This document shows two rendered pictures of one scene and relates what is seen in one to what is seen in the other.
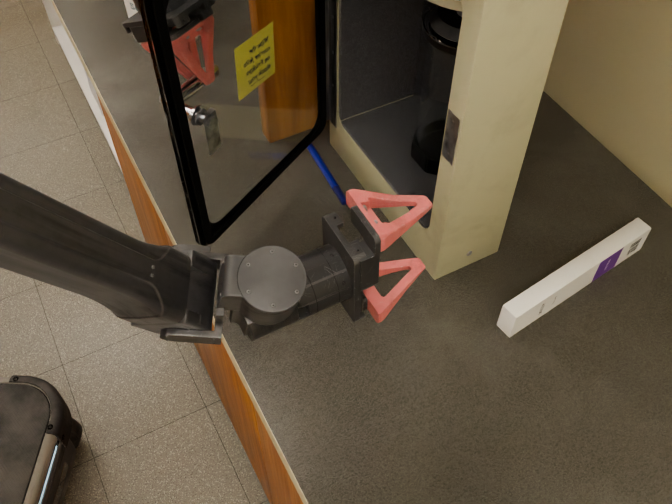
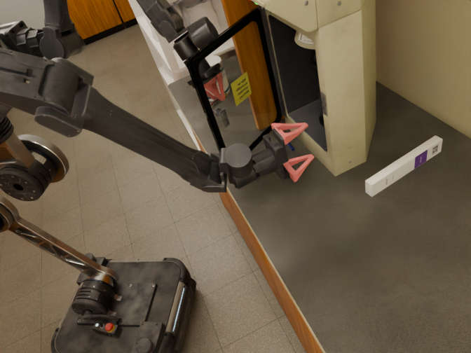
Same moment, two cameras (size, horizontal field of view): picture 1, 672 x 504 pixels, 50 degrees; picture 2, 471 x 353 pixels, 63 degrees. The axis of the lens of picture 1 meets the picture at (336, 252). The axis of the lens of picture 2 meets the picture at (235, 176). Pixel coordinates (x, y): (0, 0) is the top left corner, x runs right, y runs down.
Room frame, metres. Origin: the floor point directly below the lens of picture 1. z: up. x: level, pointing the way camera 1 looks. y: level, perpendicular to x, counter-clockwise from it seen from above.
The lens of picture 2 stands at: (-0.24, -0.13, 1.80)
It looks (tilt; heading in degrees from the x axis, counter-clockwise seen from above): 42 degrees down; 19
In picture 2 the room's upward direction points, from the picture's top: 20 degrees counter-clockwise
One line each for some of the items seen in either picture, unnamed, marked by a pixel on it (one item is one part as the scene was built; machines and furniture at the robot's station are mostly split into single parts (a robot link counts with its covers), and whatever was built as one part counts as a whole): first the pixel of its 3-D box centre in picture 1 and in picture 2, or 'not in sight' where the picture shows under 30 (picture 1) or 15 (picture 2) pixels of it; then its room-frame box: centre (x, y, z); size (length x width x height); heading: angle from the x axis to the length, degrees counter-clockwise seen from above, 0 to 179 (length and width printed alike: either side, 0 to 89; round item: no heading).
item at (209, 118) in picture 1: (209, 131); (223, 118); (0.65, 0.15, 1.18); 0.02 x 0.02 x 0.06; 56
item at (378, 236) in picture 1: (386, 227); (289, 137); (0.45, -0.05, 1.24); 0.09 x 0.07 x 0.07; 118
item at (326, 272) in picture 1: (321, 278); (265, 162); (0.41, 0.01, 1.21); 0.07 x 0.07 x 0.10; 28
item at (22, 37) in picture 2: not in sight; (33, 43); (0.81, 0.71, 1.45); 0.09 x 0.08 x 0.12; 178
